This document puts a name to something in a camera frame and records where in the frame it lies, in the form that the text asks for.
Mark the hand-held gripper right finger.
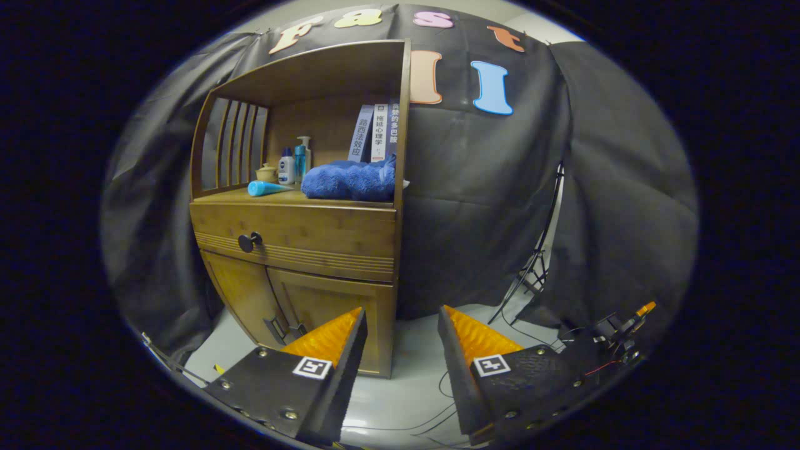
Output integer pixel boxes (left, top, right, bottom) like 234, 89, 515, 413
437, 305, 604, 446

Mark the black backdrop cloth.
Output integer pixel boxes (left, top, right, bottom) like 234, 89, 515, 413
100, 3, 699, 363

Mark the wooden drawer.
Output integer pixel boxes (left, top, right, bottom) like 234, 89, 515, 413
191, 201, 398, 282

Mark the dark blue spine book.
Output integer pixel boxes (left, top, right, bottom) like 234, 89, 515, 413
386, 100, 401, 160

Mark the wooden countertop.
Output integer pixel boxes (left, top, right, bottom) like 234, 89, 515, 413
192, 186, 396, 209

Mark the blue pump bottle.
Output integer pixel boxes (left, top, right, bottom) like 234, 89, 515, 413
294, 136, 311, 182

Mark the white spine book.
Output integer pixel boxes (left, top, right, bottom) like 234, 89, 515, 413
371, 104, 388, 163

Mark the grey spine book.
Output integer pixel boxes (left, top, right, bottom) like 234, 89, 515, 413
347, 104, 374, 163

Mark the blue folded towel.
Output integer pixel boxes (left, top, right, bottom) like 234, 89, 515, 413
301, 155, 397, 202

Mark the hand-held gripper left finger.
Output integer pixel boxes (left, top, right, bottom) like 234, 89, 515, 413
203, 306, 368, 446

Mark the wooden cabinet door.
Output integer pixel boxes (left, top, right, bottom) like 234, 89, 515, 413
267, 269, 396, 379
201, 251, 288, 351

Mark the black device with orange tip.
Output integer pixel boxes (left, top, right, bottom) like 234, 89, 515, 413
594, 301, 657, 366

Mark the wooden cabinet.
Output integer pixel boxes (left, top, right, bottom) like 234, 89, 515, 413
189, 39, 412, 379

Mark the blue gradient tube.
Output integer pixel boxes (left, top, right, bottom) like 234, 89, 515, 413
247, 180, 294, 198

